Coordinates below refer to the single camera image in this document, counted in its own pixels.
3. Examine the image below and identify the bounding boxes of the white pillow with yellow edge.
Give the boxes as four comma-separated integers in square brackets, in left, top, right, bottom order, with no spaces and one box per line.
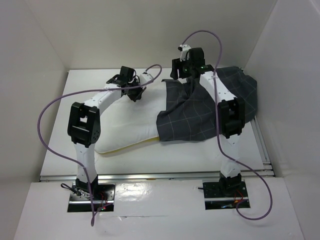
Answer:
[95,81,167,154]

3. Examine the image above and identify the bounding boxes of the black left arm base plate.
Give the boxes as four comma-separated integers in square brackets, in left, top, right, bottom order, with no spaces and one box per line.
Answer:
[60,183,116,213]

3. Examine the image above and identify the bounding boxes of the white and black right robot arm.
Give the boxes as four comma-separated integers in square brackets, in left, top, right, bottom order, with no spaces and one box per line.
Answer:
[170,44,245,197]

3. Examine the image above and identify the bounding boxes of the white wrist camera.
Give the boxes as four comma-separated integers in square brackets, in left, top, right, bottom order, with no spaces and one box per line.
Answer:
[138,72,153,85]
[178,44,191,62]

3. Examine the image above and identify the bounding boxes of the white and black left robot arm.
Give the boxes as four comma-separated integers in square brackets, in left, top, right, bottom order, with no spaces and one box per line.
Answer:
[67,66,153,200]

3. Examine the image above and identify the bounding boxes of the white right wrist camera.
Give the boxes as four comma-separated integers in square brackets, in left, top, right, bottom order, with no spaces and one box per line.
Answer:
[178,44,191,62]

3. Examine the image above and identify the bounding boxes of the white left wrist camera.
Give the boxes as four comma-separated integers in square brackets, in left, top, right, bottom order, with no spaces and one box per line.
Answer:
[138,72,153,85]

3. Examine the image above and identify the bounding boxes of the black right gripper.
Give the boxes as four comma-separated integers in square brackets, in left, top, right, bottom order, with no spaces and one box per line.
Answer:
[169,56,194,80]

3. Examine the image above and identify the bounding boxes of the aluminium frame rail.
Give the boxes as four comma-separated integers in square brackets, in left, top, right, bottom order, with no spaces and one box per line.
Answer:
[40,119,275,182]

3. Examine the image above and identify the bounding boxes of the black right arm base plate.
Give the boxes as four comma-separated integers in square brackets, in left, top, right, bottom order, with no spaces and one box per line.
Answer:
[198,181,251,210]

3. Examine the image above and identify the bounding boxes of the dark grey checked pillowcase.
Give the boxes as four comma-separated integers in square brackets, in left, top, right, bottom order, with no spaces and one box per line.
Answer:
[156,66,258,142]

